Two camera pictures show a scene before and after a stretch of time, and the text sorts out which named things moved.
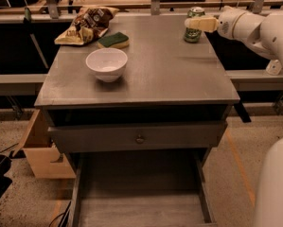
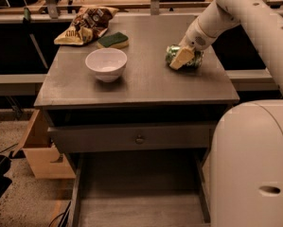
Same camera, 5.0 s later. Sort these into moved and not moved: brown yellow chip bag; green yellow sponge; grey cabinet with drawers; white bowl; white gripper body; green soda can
Moved: green soda can; white gripper body
Not moved: brown yellow chip bag; grey cabinet with drawers; white bowl; green yellow sponge
